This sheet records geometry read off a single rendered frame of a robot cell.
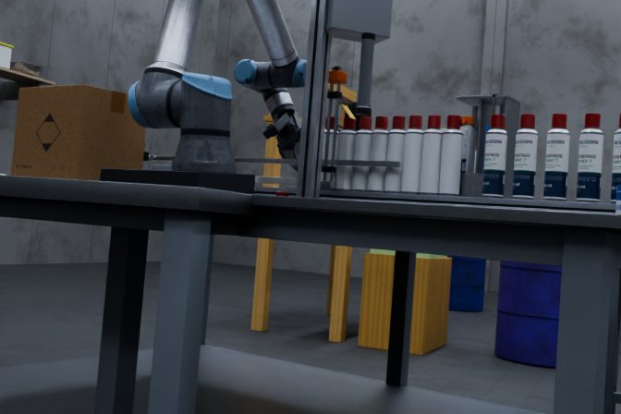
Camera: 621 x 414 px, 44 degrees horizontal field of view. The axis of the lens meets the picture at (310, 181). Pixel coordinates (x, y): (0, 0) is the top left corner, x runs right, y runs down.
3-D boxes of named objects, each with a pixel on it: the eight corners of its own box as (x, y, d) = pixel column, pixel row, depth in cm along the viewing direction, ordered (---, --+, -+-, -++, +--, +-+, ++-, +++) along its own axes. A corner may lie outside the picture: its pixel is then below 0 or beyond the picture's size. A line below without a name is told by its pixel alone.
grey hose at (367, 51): (371, 115, 199) (378, 35, 200) (365, 113, 196) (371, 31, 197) (359, 115, 201) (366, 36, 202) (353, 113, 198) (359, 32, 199)
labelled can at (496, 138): (506, 200, 188) (512, 116, 189) (499, 198, 184) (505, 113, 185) (486, 199, 191) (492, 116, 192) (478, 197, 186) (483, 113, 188)
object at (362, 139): (373, 193, 209) (379, 118, 210) (363, 191, 205) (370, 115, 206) (357, 192, 212) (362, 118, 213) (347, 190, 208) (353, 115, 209)
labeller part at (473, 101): (520, 105, 201) (520, 101, 201) (506, 97, 192) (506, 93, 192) (471, 106, 209) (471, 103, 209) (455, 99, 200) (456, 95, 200)
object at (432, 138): (443, 196, 197) (448, 117, 198) (434, 195, 193) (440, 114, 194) (424, 195, 200) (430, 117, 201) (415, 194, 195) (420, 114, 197)
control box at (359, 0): (390, 38, 202) (395, -32, 203) (331, 28, 196) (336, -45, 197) (373, 45, 211) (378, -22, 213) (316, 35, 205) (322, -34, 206)
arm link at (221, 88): (210, 128, 173) (213, 68, 173) (164, 128, 179) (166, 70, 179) (240, 132, 183) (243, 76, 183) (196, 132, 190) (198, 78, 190)
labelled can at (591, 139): (602, 204, 175) (607, 115, 177) (596, 202, 171) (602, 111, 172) (578, 202, 178) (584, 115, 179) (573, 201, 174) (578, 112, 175)
